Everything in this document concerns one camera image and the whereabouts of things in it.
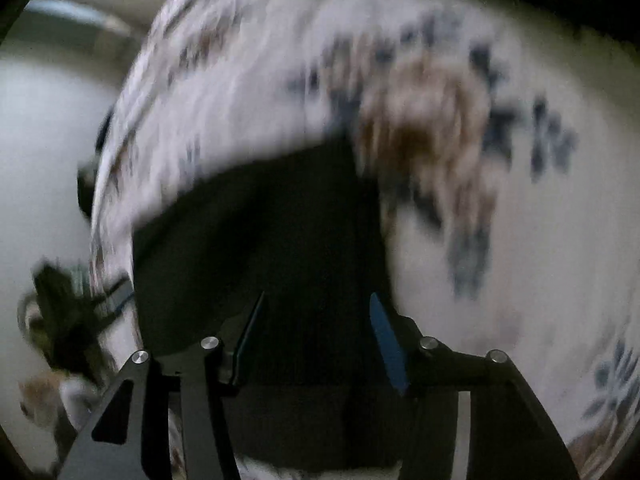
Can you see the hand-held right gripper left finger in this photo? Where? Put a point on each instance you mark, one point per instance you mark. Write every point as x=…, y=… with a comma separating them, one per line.
x=247, y=345

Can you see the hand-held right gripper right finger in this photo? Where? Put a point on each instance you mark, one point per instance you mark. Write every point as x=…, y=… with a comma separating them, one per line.
x=390, y=350

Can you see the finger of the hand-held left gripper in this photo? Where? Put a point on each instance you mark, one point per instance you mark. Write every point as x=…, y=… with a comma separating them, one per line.
x=120, y=301

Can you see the floral quilted bedspread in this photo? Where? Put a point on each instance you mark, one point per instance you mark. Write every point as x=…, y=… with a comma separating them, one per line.
x=525, y=260

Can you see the dark striped long-sleeve sweater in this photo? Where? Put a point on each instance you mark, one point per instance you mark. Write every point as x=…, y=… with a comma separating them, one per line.
x=300, y=235

